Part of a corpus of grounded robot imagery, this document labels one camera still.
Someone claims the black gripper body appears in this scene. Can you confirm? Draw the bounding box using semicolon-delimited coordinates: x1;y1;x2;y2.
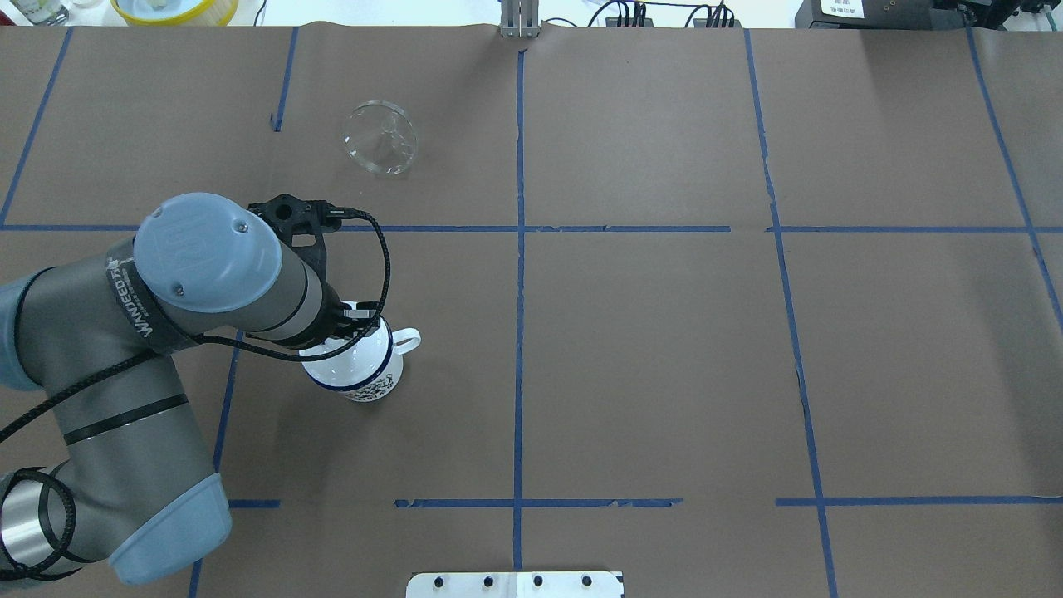
321;301;383;343

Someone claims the white ceramic lid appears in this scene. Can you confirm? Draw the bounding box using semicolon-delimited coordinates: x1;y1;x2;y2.
302;319;394;391

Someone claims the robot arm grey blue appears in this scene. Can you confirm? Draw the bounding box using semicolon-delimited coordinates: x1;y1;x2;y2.
2;192;390;593

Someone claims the white enamel mug blue rim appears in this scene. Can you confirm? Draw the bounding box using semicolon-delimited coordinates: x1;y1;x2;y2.
331;322;421;404

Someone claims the yellow round container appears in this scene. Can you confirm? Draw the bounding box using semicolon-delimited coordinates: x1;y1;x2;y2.
109;1;240;27

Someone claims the black box with label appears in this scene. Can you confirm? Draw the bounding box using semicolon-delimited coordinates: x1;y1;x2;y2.
793;0;933;31

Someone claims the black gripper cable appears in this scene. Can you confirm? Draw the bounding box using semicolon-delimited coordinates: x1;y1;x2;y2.
0;208;393;582

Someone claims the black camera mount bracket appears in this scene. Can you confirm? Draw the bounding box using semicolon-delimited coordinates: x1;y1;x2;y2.
247;194;345;281

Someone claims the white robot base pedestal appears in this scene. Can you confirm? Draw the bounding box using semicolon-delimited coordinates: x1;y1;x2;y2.
405;571;625;597

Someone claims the aluminium frame post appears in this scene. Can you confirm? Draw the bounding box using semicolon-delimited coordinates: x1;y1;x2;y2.
497;0;541;38

